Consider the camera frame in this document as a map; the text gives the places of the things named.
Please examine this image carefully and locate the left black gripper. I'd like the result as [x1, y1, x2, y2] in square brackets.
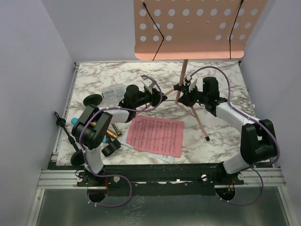
[133, 87, 166, 109]

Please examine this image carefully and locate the pink sheet music page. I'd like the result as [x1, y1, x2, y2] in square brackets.
[126, 115, 184, 158]

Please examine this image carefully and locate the pink music stand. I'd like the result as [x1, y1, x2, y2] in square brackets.
[133, 0, 269, 142]

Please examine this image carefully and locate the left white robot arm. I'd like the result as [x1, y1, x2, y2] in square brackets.
[71, 85, 167, 186]

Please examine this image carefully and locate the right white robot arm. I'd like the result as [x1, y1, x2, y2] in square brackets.
[174, 77, 277, 185]

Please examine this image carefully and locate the clear plastic compartment box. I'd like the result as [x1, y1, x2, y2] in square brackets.
[102, 84, 126, 103]

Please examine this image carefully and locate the gold microphone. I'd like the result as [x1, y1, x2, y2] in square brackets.
[90, 122, 118, 139]

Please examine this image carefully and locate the black desktop mic stand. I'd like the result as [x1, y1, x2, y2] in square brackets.
[83, 94, 121, 157]

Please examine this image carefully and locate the blue microphone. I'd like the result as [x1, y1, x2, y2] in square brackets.
[71, 117, 78, 125]

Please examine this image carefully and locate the black round-base mic stand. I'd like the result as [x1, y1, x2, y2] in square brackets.
[54, 111, 85, 166]

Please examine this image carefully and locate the black mounting rail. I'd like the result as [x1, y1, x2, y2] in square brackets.
[48, 162, 245, 197]

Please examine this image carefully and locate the aluminium frame rail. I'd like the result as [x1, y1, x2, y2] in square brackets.
[37, 170, 77, 189]

